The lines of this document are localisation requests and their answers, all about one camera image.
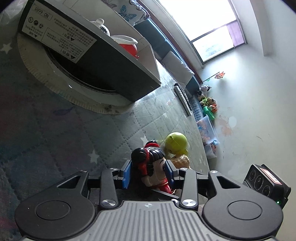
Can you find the butterfly print pillow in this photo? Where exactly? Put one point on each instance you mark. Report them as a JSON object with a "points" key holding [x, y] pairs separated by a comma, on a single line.
{"points": [[130, 10]]}

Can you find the clear plastic toy bin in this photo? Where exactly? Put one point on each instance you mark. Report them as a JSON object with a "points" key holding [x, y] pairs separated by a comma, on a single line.
{"points": [[207, 131]]}

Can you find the beige peanut toy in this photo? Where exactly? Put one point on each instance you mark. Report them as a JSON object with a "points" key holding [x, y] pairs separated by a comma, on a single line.
{"points": [[181, 161]]}

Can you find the red round toy figure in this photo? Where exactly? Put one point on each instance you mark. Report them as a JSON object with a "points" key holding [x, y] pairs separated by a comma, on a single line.
{"points": [[131, 48]]}

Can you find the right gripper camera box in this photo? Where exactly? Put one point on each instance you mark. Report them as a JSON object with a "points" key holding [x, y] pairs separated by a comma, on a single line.
{"points": [[262, 179]]}

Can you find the round white scratching pad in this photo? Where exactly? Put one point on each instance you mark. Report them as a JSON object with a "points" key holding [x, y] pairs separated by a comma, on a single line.
{"points": [[39, 64]]}

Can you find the window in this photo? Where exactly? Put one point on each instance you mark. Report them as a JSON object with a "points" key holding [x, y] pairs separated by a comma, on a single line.
{"points": [[203, 29]]}

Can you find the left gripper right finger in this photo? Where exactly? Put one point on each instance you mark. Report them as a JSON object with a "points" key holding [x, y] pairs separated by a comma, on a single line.
{"points": [[186, 180]]}

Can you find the small clear plastic box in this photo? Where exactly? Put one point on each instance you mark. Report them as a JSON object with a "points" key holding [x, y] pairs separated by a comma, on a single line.
{"points": [[210, 149]]}

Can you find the blue sofa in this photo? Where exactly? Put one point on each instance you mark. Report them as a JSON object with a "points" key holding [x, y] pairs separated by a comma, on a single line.
{"points": [[161, 45]]}

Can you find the grey cushion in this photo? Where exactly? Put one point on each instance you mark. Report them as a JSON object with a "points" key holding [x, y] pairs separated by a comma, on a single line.
{"points": [[177, 68]]}

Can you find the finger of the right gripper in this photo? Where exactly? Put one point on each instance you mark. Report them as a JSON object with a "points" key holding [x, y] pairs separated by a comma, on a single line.
{"points": [[162, 196]]}

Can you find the green toy bowl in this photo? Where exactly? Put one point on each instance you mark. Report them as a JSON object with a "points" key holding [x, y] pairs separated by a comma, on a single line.
{"points": [[207, 111]]}

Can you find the white remote control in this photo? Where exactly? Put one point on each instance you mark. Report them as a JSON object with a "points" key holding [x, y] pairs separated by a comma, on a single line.
{"points": [[183, 100]]}

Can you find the black remote control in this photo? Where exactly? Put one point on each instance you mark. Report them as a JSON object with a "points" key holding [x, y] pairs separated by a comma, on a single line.
{"points": [[176, 84]]}

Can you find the pinwheel on wall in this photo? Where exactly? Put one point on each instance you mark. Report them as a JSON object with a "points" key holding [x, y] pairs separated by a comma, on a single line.
{"points": [[218, 75]]}

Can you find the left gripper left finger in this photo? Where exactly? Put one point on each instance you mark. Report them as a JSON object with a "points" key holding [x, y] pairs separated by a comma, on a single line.
{"points": [[112, 179]]}

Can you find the pile of plush toys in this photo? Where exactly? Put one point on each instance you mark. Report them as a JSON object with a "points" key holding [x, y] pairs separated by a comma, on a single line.
{"points": [[206, 101]]}

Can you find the cardboard shoe box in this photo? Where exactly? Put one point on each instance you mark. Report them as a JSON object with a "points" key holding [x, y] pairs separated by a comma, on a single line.
{"points": [[83, 37]]}

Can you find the green round toy figure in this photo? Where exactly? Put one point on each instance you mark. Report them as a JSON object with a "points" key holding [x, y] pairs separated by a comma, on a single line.
{"points": [[176, 143]]}

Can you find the black haired red doll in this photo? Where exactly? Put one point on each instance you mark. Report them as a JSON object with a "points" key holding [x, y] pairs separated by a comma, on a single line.
{"points": [[148, 166]]}

